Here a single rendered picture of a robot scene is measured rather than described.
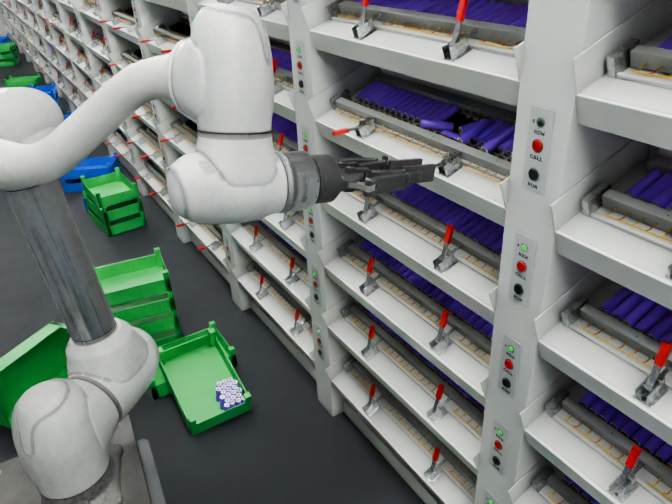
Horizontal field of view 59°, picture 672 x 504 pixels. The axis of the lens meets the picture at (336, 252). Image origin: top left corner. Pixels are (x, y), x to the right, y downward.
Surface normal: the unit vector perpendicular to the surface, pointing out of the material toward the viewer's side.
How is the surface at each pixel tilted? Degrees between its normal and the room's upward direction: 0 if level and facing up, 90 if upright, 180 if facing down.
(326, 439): 0
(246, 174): 78
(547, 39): 90
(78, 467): 87
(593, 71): 90
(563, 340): 20
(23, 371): 90
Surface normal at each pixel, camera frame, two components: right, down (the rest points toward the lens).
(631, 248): -0.33, -0.72
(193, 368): 0.11, -0.71
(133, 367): 0.92, -0.04
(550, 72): -0.85, 0.29
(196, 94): -0.45, 0.31
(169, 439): -0.04, -0.87
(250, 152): 0.58, 0.22
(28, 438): -0.25, 0.18
